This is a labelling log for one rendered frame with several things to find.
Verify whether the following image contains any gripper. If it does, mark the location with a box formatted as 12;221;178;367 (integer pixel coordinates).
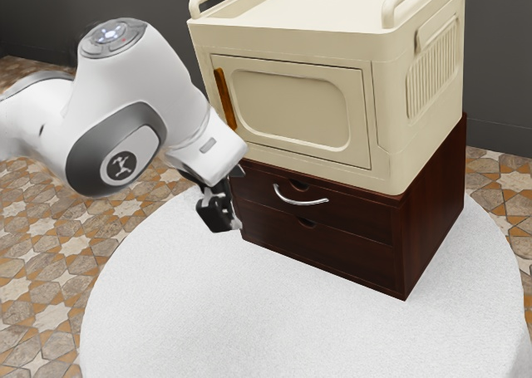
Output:
177;164;246;233

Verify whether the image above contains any dark brown drawer cabinet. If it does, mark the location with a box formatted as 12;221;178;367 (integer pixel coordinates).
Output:
229;112;468;301

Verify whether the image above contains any cream box with lid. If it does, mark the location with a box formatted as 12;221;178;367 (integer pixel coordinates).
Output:
186;0;466;197

